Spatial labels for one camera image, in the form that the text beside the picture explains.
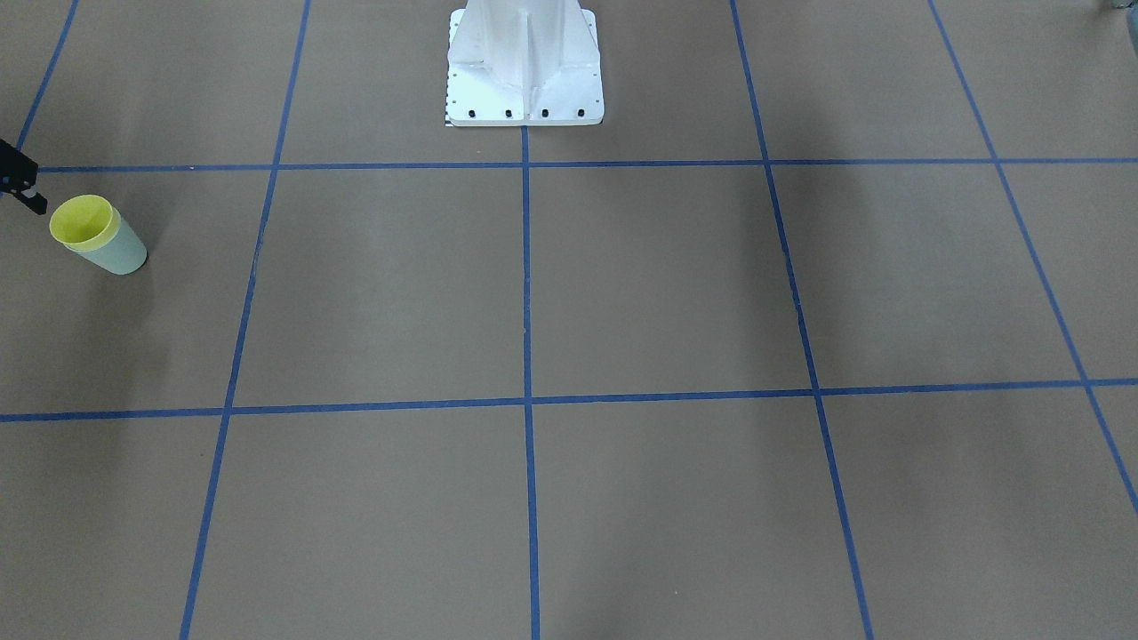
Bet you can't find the pale green cup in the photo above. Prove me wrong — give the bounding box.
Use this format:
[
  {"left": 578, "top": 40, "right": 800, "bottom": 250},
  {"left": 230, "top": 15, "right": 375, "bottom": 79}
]
[{"left": 68, "top": 210, "right": 148, "bottom": 276}]

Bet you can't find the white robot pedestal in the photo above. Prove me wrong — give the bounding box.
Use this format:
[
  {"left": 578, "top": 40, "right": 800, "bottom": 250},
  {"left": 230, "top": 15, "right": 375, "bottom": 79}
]
[{"left": 445, "top": 1, "right": 605, "bottom": 128}]

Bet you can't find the yellow cup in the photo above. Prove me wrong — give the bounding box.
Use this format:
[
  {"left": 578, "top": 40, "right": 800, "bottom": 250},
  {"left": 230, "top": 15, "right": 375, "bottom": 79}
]
[{"left": 49, "top": 195, "right": 123, "bottom": 252}]

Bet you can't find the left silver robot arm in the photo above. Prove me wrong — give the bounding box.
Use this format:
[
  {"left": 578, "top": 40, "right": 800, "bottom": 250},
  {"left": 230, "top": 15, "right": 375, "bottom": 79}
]
[{"left": 1107, "top": 0, "right": 1137, "bottom": 20}]

